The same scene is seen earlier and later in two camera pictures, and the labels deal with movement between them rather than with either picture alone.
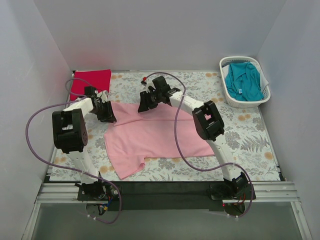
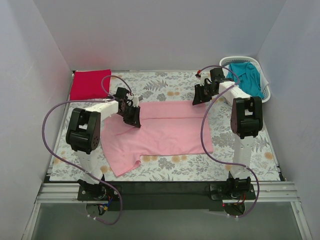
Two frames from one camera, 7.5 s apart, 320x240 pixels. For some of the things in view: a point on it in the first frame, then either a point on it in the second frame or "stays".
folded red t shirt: (101, 79) stays
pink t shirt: (136, 135) stays
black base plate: (165, 195) stays
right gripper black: (147, 99) to (200, 93)
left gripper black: (104, 111) to (131, 114)
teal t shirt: (243, 82) stays
